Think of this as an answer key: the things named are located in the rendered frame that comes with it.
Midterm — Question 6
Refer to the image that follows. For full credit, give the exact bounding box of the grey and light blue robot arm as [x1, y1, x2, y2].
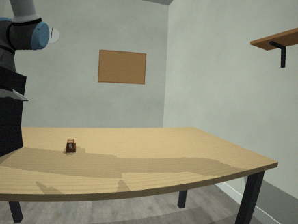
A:
[0, 0, 49, 72]

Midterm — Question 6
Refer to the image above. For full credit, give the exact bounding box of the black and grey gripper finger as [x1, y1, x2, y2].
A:
[0, 82, 28, 101]

